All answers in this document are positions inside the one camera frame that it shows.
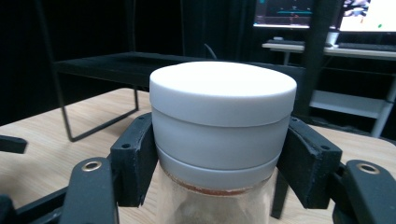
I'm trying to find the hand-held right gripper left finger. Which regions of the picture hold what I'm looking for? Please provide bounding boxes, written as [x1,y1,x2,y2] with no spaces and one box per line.
[110,112,159,208]

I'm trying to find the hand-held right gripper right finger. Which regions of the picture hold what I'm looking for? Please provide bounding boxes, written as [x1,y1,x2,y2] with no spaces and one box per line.
[276,116,344,210]

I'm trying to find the black two-tier shelf rack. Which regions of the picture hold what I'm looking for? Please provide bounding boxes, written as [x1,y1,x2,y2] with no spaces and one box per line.
[34,0,340,219]

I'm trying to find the clear jar with white lid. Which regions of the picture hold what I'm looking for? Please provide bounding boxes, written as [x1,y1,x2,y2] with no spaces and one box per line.
[148,61,298,224]

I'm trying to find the white desk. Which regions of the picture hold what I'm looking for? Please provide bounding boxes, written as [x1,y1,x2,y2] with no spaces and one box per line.
[261,41,396,66]

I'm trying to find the black keyboard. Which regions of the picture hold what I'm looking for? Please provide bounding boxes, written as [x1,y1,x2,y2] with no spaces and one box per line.
[337,41,396,52]

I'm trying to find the computer monitor with dark screen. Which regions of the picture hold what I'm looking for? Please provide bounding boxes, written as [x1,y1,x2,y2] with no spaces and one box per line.
[253,0,314,30]

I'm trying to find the computer monitor with white screen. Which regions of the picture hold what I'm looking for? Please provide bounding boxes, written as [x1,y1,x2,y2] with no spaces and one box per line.
[339,0,396,34]

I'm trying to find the grey metal stand frame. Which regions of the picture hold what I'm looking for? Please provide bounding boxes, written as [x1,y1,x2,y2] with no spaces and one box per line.
[309,74,396,138]

